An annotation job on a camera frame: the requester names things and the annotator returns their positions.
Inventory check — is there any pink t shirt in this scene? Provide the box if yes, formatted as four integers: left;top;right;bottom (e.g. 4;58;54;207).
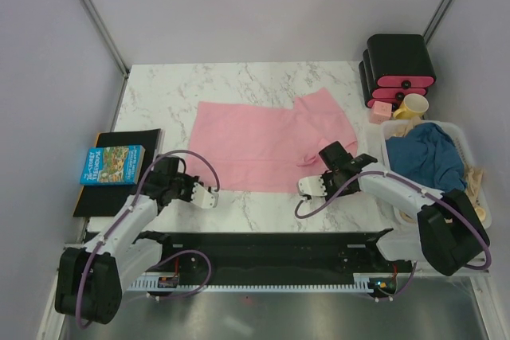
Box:
186;88;358;193

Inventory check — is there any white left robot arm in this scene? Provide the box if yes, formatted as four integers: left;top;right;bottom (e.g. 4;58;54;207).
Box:
54;150;218;329

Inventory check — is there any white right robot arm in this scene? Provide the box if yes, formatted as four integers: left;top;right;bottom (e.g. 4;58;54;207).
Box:
319;142;492;276

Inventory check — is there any blue treehouse book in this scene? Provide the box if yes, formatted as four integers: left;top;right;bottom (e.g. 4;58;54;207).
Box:
80;145;145;186

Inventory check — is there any pink cube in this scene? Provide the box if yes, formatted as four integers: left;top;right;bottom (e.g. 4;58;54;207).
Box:
369;100;393;124

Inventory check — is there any black orange notebook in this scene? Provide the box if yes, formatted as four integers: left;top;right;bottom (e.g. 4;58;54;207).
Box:
73;129;163;217

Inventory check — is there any blue t shirt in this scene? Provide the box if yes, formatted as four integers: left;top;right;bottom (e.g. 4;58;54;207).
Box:
386;123;467;192

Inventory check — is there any yellow mug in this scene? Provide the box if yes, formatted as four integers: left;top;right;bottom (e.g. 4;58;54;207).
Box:
393;94;430;119

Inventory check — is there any black pink drawer unit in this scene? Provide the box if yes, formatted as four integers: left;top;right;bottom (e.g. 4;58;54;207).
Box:
359;33;436;109

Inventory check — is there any beige t shirt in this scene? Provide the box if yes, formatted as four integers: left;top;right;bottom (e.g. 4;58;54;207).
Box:
386;115;489;225

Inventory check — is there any white plastic basket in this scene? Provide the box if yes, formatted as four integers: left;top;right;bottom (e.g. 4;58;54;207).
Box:
378;119;495;228

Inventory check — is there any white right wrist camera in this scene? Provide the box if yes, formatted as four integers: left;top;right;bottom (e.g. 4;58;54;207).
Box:
297;175;327;198

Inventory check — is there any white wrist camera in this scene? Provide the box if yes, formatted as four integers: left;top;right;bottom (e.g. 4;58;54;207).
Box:
297;175;327;198
190;182;219;209

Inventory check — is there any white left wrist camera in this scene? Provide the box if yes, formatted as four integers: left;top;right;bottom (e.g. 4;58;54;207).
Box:
190;182;219;209

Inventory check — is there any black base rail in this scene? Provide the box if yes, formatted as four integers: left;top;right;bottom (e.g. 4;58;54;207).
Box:
145;231;412;285

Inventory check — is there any white slotted cable duct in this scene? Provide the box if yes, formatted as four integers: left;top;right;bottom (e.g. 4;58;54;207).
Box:
127;273;374;294

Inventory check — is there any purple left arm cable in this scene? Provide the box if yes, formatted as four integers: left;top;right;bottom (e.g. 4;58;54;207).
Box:
74;149;221;330

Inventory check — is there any left aluminium frame post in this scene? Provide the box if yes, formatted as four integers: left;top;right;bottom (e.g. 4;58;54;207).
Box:
78;0;130;79

